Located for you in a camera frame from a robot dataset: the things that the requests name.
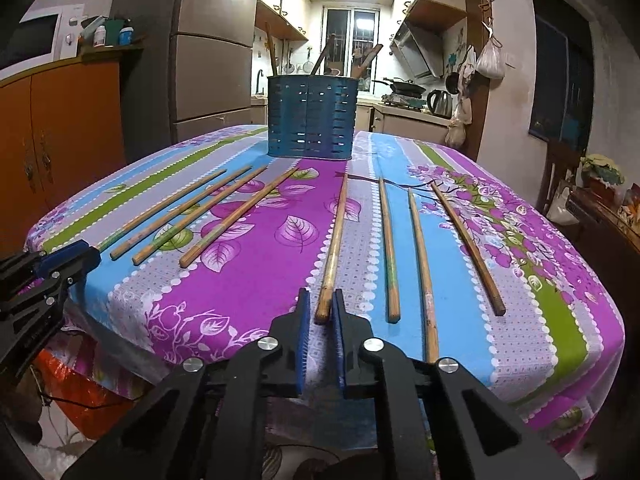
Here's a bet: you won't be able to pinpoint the blue perforated utensil holder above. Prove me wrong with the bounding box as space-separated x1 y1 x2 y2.
266 74 360 161

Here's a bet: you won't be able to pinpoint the hanging beige cloth bag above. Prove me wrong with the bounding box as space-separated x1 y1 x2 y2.
457 45 478 81

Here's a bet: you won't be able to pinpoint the wooden chopstick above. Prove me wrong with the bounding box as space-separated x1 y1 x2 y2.
179 167 300 268
310 34 337 76
110 165 253 261
430 181 507 317
352 47 376 80
94 169 228 251
264 21 278 77
357 43 385 80
378 178 402 324
407 189 441 363
314 174 349 325
132 165 270 266

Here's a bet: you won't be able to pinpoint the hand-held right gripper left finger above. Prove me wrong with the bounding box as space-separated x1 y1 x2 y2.
60 287 312 480

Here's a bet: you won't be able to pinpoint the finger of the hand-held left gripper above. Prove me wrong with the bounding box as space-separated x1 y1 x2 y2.
0 241 88 286
0 250 102 326

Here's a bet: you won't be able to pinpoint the grey refrigerator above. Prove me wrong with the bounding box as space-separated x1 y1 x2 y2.
109 0 262 146

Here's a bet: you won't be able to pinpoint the white microwave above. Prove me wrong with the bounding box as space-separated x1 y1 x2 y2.
0 4 85 68

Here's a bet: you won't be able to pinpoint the potted plant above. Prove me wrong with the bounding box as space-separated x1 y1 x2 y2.
580 154 626 191

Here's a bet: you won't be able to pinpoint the white hanging plastic bag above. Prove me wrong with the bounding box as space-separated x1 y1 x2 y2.
475 35 507 80

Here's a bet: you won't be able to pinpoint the wooden chair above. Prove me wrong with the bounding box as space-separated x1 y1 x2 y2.
537 137 588 221

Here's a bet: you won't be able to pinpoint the kitchen window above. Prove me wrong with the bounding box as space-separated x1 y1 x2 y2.
322 6 381 93

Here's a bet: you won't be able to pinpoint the steel range hood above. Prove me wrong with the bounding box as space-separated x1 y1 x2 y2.
389 22 446 81

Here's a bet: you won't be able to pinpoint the large dark window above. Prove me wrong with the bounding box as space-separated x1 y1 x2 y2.
527 0 596 153

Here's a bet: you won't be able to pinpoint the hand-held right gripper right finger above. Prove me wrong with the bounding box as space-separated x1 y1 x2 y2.
331 289 581 480

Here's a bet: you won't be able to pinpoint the beige wall cabinets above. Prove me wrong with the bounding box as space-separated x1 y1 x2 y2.
255 0 311 41

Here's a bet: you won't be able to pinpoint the gas stove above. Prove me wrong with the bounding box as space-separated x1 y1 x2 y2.
381 92 428 109

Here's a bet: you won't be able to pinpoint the orange plastic bag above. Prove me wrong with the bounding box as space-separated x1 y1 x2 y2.
30 350 151 436

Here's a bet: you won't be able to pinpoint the green container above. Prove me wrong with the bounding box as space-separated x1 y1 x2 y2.
102 19 125 47

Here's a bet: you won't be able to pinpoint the orange wooden cabinet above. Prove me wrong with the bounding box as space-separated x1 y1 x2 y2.
0 45 128 261

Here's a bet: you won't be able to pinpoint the black wok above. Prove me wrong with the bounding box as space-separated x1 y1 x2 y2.
372 77 428 96

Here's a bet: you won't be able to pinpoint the floral striped tablecloth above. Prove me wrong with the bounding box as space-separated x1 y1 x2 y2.
25 124 627 457

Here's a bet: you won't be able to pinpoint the steel electric kettle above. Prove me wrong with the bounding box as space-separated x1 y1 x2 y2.
426 89 455 120

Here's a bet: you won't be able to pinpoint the hanging bag of vegetables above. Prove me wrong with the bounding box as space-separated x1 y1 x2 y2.
445 97 473 150

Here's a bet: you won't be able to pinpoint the dark wooden sideboard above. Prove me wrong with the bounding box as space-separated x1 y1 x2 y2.
565 185 631 261

